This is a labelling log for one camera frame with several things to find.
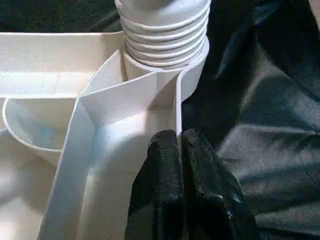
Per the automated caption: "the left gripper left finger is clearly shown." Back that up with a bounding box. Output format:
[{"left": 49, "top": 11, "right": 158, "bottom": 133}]
[{"left": 124, "top": 129, "right": 187, "bottom": 240}]

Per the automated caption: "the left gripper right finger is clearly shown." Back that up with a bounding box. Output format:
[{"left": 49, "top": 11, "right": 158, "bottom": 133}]
[{"left": 181, "top": 127, "right": 258, "bottom": 240}]

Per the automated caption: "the white plastic table leg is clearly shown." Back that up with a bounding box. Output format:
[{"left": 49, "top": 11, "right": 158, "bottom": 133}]
[{"left": 114, "top": 0, "right": 211, "bottom": 69}]

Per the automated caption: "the white plastic table top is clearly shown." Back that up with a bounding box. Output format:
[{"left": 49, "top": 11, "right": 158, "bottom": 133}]
[{"left": 0, "top": 31, "right": 211, "bottom": 240}]

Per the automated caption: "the black plastic mat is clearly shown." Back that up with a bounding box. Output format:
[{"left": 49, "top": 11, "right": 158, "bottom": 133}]
[{"left": 0, "top": 0, "right": 320, "bottom": 240}]

